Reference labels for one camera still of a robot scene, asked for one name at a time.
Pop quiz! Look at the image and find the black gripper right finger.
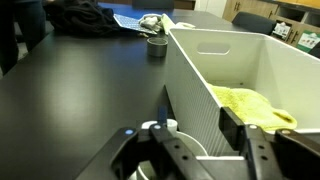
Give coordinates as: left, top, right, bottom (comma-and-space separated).
219, 107, 245, 151

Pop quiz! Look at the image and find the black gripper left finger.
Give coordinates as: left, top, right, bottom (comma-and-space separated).
158, 106, 167, 126

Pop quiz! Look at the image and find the yellow towel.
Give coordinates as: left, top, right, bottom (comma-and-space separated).
209, 84, 298, 131

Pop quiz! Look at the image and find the black tape roll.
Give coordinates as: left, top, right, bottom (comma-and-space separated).
147, 37, 168, 57

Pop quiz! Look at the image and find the white plastic container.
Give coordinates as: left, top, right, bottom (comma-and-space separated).
165, 29, 320, 156

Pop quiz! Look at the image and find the white mug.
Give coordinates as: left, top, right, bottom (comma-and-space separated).
134, 118, 209, 180

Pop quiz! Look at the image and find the black office chair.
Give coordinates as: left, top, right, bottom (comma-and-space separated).
232, 12, 276, 35

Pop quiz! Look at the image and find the black bag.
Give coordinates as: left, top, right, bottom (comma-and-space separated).
44, 0, 120, 37

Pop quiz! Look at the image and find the wooden cabinet shelf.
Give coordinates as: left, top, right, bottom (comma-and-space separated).
222, 0, 320, 52

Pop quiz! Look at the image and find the standing person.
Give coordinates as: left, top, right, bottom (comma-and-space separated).
0, 0, 48, 76

